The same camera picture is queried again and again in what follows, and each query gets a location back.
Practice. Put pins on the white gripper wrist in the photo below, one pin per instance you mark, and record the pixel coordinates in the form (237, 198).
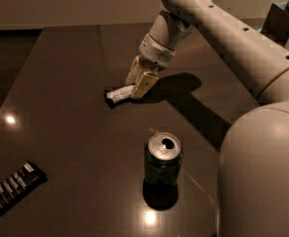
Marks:
(154, 53)

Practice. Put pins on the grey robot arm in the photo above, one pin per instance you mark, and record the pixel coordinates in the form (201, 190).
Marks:
(253, 168)

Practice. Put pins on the green soda can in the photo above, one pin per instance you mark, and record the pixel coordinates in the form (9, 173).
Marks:
(162, 162)

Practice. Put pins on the black snack bar wrapper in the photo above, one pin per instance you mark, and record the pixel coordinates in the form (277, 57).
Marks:
(19, 184)

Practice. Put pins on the dark snack box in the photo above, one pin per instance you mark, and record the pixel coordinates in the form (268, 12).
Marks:
(276, 24)

